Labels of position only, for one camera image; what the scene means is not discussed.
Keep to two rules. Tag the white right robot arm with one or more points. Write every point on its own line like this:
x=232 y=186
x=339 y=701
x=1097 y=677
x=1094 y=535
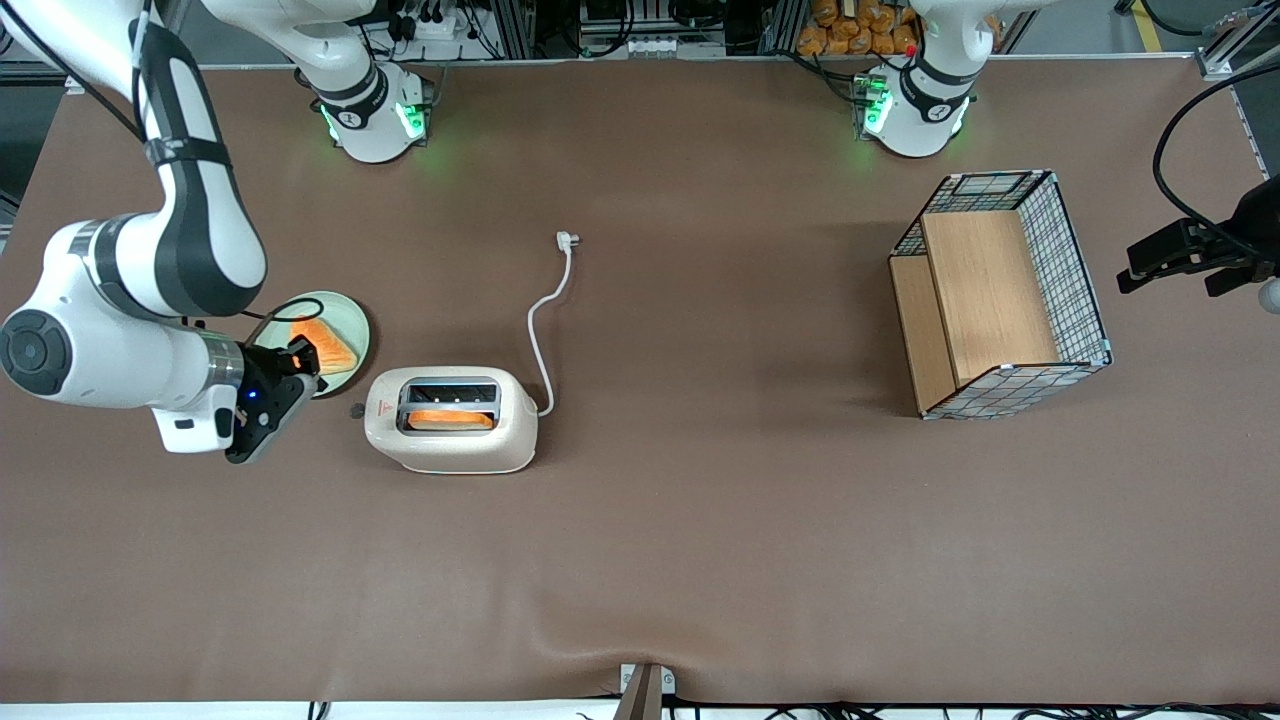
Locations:
x=200 y=230

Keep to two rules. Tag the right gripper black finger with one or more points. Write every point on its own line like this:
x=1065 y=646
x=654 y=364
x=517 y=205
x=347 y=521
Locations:
x=312 y=385
x=303 y=362

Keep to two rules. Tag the triangular orange bread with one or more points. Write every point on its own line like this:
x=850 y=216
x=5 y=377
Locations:
x=335 y=350

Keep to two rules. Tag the white two-slot toaster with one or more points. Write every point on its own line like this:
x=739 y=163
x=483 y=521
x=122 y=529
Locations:
x=450 y=450

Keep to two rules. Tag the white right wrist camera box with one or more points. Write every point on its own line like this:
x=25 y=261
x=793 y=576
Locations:
x=185 y=435

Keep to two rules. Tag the pile of orange breads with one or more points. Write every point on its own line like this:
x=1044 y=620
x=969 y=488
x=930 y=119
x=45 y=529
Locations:
x=860 y=30

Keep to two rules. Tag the wooden stepped shelf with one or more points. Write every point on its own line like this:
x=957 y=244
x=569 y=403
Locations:
x=985 y=290

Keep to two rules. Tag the orange toast slice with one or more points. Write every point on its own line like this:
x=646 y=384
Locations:
x=450 y=419

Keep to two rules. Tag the white power strip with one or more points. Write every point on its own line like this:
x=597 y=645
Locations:
x=435 y=25

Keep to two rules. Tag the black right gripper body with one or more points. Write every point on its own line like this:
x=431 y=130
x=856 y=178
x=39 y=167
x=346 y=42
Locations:
x=262 y=382

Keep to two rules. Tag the metal table edge bracket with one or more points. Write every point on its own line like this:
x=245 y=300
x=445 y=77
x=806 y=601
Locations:
x=645 y=690

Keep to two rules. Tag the aluminium frame profile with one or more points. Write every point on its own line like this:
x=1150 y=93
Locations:
x=1235 y=40

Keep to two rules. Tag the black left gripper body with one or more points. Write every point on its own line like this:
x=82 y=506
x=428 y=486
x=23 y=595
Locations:
x=1252 y=222

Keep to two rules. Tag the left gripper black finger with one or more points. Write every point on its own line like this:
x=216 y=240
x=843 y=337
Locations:
x=1175 y=250
x=1240 y=277

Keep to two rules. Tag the pale green round plate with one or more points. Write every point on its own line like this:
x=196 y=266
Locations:
x=352 y=318

